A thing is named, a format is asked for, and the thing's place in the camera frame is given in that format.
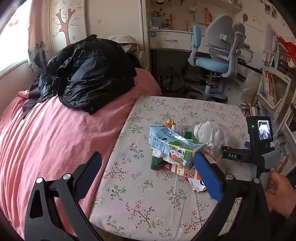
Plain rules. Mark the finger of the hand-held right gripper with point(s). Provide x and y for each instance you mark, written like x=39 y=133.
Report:
x=247 y=144

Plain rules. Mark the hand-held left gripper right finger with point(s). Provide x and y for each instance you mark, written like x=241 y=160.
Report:
x=207 y=178

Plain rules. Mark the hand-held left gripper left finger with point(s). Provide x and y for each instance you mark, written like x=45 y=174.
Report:
x=89 y=171

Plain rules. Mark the orange white snack wrapper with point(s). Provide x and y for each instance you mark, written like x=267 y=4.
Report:
x=185 y=175

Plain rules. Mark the green panda snack packet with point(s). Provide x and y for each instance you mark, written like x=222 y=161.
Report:
x=185 y=150

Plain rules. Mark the large white tissue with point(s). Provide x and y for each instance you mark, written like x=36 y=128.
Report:
x=208 y=134

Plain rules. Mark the small white tissue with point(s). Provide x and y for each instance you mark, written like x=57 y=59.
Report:
x=161 y=155

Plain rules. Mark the clear plastic bottle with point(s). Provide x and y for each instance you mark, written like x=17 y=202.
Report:
x=182 y=128

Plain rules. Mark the blue white drink carton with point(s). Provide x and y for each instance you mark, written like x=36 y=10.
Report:
x=166 y=136

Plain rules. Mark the person's right hand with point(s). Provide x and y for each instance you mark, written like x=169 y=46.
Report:
x=279 y=194

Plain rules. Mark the stack of papers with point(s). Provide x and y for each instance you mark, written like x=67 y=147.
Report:
x=251 y=110

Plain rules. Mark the white plastic bag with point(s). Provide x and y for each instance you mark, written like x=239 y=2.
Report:
x=251 y=85

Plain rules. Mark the pink bed sheet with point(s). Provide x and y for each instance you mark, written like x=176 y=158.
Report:
x=46 y=139

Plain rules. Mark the row of books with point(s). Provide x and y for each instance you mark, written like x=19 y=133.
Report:
x=275 y=53
x=269 y=85

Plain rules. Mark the white desk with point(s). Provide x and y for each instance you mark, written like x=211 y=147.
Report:
x=248 y=71

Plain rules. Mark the dark purple cloth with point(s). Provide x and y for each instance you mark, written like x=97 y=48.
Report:
x=32 y=97

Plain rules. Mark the black puffer jacket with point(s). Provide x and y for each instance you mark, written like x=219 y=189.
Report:
x=92 y=76

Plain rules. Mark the red fabric bag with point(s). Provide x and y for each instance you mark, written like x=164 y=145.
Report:
x=286 y=48

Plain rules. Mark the grey blue desk chair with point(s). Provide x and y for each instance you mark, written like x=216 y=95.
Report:
x=222 y=41

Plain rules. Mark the white desk drawer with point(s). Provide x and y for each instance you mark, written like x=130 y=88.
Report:
x=171 y=39

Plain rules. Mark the beige pillow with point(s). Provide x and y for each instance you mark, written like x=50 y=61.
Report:
x=129 y=44

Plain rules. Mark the window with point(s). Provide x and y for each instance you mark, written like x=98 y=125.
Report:
x=11 y=41

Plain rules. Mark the pink printed curtain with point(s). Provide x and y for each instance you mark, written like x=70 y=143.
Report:
x=39 y=23

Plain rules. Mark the green leaf wall sticker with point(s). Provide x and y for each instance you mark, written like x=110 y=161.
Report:
x=245 y=17

